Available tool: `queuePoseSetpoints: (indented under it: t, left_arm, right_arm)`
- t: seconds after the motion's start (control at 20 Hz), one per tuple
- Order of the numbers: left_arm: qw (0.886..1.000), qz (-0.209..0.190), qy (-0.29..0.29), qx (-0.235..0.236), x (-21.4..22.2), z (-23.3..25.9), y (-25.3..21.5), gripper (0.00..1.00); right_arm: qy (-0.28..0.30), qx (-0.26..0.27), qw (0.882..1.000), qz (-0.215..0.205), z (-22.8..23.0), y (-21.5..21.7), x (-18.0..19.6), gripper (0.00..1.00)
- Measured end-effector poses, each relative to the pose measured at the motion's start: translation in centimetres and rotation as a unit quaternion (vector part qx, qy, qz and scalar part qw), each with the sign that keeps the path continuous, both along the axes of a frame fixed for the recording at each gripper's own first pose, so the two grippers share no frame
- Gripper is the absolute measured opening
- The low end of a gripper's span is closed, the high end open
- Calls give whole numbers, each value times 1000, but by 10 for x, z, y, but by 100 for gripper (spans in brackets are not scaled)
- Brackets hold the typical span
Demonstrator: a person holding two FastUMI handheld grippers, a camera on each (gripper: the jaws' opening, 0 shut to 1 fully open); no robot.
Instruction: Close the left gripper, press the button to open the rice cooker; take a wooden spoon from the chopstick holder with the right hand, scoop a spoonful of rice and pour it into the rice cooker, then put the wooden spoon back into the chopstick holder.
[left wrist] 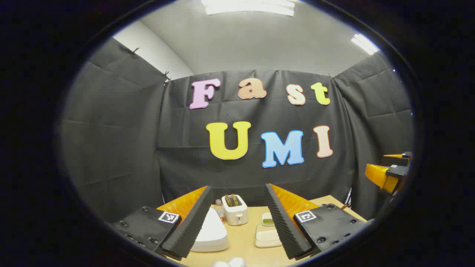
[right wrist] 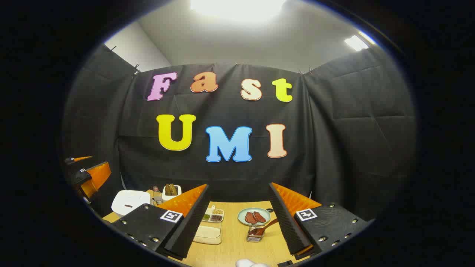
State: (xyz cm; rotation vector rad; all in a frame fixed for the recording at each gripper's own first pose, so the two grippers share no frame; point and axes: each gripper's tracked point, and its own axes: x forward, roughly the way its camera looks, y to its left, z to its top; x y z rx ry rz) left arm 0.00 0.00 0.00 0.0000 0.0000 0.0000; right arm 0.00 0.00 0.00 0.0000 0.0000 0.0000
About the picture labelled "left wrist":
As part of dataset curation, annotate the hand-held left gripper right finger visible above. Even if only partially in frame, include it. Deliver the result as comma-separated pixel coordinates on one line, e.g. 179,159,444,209
264,183,368,260

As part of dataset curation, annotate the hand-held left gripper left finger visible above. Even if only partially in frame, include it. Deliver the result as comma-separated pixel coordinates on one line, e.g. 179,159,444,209
111,185,215,260

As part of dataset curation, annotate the white rice cooker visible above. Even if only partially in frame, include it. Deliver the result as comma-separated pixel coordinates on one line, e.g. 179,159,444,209
190,207,229,253

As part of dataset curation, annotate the clear plastic water bottle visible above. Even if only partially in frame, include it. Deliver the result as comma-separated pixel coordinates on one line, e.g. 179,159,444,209
214,199,226,223

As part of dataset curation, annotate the white toaster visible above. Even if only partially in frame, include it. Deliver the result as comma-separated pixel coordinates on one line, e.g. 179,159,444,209
222,194,249,226

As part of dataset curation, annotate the black backdrop cloth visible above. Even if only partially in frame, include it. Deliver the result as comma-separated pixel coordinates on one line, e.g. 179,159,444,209
59,37,414,223

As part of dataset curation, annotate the small ceiling light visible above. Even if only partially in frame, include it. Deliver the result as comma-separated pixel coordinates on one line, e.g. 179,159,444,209
351,33,380,55

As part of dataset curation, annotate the long ceiling light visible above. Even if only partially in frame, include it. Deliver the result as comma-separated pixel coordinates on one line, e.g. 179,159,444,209
202,0,295,17

